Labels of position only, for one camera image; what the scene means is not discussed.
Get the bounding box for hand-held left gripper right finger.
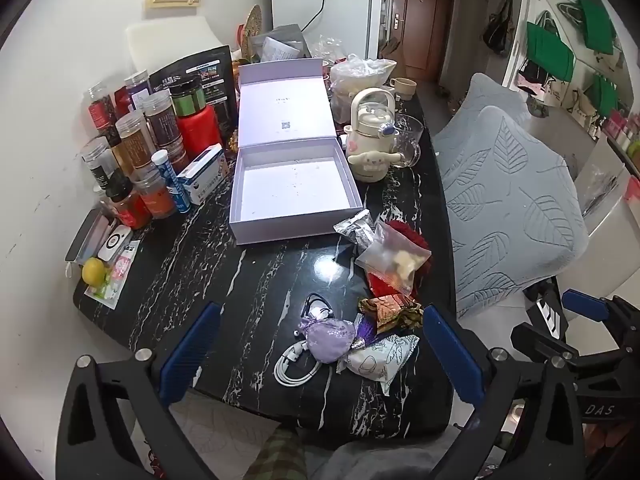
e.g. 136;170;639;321
422;304;586;480

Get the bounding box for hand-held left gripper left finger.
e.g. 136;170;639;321
55;301;223;480

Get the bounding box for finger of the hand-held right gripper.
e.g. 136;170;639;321
510;322;583;367
561;287;640;348

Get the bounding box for red gold snack packet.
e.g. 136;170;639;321
357;294;425;333

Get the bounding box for white floral sachet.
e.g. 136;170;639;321
335;332;420;395

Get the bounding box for purple tassel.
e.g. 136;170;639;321
352;312;376;351

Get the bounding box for red foil packet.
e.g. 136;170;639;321
365;270;403;297

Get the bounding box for white charging cable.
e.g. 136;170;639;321
272;340;323;387

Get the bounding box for clear zip bag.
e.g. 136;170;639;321
356;221;432;295

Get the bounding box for purple sachet pouch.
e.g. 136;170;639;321
297;317;357;365

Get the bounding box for dark red knitted scrunchie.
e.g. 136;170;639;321
382;219;433;281

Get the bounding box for silver foil packet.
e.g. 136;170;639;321
334;210;376;253

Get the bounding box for lavender gift box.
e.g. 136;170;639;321
229;57;363;246

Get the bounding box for white cabinet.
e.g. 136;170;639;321
575;135;640;301

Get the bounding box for pink printed packet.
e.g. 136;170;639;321
84;240;141;309

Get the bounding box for grey leaf-patterned covered chair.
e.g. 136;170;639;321
452;72;533;131
432;105;591;318

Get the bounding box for grey garment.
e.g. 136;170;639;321
305;425;466;480

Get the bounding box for yellow lemon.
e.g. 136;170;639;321
81;257;108;286

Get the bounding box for plaid trousers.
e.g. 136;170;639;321
245;427;308;480

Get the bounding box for white round device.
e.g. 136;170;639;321
97;225;132;263

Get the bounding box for clear jar orange label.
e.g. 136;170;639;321
132;167;177;220

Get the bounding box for black cap red bottle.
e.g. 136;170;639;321
104;170;151;231

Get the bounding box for blue tablet tube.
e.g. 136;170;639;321
151;149;193;215

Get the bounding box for white blue medicine box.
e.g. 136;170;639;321
177;143;230;206

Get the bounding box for cream cartoon kettle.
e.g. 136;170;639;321
342;87;401;183

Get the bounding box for clear jar black label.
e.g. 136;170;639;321
80;137;118;191

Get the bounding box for clear jar amber contents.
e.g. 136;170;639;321
114;112;151;176

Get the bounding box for clear glass cup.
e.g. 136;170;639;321
385;114;425;168

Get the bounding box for clear jar brown label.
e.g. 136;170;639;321
142;91;186;161

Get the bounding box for dark jar green label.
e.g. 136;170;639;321
169;76;207;117

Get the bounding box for green tote bag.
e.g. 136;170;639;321
526;10;576;83

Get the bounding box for clear jar red contents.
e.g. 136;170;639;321
87;82;121;136

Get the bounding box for beige mug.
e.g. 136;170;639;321
389;77;418;101

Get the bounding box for clear jar purple contents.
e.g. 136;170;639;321
124;71;153;106

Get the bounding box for black stand-up pouch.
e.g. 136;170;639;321
149;45;240;128

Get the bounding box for black handbag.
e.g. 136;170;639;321
482;0;515;53

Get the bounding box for plastic bag with bowl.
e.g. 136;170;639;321
329;54;398;123

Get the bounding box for white foam board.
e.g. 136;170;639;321
125;16;223;78

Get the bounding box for white folded paper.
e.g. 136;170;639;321
262;36;303;63

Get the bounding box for brown wooden door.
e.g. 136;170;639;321
390;0;458;81

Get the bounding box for crumpled clear plastic bag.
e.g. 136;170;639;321
310;34;351;61

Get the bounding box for woven round trivet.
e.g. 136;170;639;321
244;4;263;51

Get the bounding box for grey plastic mailer bag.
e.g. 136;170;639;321
250;24;313;63

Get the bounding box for white fridge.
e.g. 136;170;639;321
271;0;385;61

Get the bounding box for black cord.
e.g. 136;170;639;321
302;292;335;321

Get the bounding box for black power cable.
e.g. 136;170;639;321
299;0;337;33

